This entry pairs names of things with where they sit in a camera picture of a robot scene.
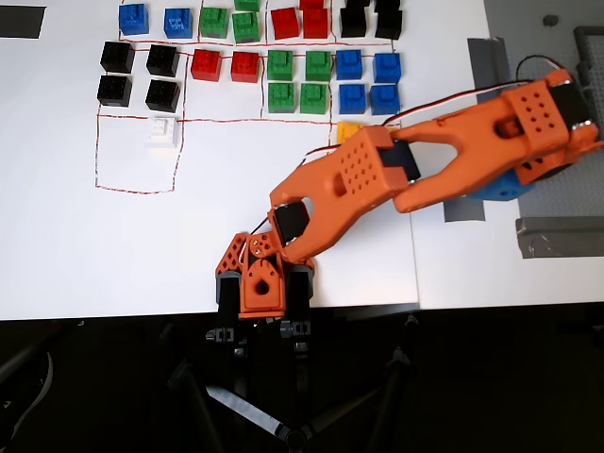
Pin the blue block with holes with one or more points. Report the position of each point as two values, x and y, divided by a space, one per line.
500 191

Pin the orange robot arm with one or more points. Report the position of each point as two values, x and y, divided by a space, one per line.
462 141

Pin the grey square tape marker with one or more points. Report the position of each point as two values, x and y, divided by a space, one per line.
464 212

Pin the blue stud block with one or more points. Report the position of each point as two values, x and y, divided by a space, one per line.
134 19
349 64
384 99
178 22
387 67
351 98

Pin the black stud block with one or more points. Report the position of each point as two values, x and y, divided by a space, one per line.
117 56
162 95
354 21
162 60
357 2
389 23
114 90
388 4

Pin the yellow stud block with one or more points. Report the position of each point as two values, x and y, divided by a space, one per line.
348 129

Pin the green stud block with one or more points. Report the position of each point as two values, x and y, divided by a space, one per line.
281 97
318 65
246 4
245 27
280 63
313 98
214 22

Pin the white stud block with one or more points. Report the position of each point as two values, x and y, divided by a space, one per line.
162 133

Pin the wide grey tape strip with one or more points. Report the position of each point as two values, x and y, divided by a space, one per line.
561 238

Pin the grey studded baseplate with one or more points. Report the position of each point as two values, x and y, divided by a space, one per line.
533 28

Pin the small grey round stud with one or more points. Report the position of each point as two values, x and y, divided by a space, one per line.
548 20

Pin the long grey tape strip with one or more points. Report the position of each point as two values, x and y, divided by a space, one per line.
486 61

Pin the black grey table clamp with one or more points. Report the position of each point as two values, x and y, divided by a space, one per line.
300 292
229 297

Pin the black tape patch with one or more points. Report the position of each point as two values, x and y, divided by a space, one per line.
21 21

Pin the black chair leg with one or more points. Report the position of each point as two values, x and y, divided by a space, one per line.
26 356

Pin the grey angled brick wall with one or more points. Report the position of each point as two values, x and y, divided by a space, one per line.
587 47

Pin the black metal table frame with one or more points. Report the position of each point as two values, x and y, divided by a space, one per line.
245 408

